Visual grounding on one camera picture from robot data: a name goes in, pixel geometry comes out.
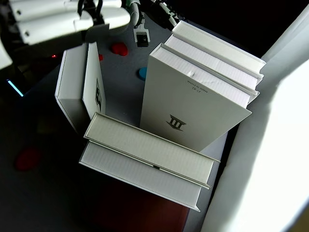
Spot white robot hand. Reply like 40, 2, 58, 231
0, 0, 132, 71
125, 0, 184, 31

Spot white Fashion India book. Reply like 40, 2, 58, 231
55, 41, 107, 136

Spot white book with pale lettering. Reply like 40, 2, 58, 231
172, 20, 267, 75

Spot red heart block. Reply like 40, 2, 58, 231
111, 43, 128, 57

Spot blue disc block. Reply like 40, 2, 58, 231
138, 67, 148, 82

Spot cyan indicator light strip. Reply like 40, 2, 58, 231
6, 78, 25, 98

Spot grey table cloth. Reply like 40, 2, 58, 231
0, 18, 174, 232

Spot grey book with faint lettering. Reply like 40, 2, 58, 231
139, 43, 261, 153

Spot purple disc block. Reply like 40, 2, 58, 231
14, 146, 43, 171

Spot grey book with Chinese lettering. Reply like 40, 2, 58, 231
84, 111, 222, 190

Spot white backdrop panel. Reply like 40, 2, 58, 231
200, 0, 309, 232

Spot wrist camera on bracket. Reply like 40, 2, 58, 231
133, 28, 151, 48

